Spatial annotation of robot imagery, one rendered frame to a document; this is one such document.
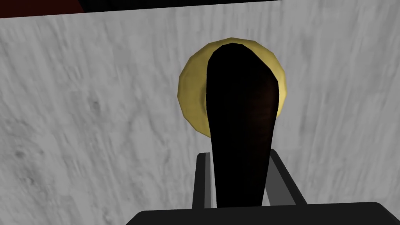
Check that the grey door leaf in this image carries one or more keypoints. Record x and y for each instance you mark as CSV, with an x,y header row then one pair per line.
x,y
78,109

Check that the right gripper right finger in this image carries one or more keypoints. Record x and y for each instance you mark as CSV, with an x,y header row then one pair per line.
x,y
281,184

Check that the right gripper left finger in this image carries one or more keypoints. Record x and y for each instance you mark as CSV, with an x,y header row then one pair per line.
x,y
201,181

